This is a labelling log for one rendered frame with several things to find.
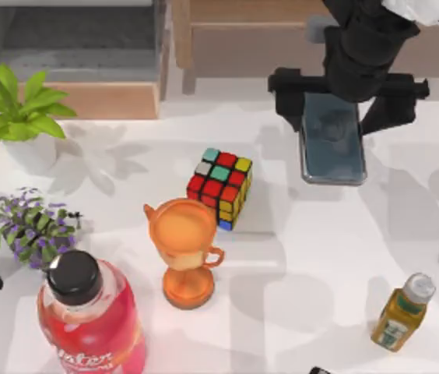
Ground dark grey smartphone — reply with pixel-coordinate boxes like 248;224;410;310
298;91;368;187

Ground pale grey rounded box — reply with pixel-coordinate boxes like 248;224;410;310
306;14;336;43

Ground wooden cupboard door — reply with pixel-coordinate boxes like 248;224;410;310
189;21;335;80

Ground wooden cupboard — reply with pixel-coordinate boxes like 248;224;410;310
170;0;439;96

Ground colourful puzzle cube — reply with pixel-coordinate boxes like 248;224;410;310
185;147;254;232

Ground orange trophy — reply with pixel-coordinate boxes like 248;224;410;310
142;197;227;311

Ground pale wooden drawer front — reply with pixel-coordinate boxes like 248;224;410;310
16;80;163;121

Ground yellow bottle with white cap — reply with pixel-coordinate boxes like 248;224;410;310
370;272;437;354

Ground open drawer with grey inside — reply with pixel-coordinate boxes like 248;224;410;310
0;0;170;121

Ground green plant in white pot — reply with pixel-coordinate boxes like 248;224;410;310
0;63;79;176

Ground purple flowering plant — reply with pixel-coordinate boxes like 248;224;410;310
0;186;85;273

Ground red bottle with black cap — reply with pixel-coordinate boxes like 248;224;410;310
36;249;147;374

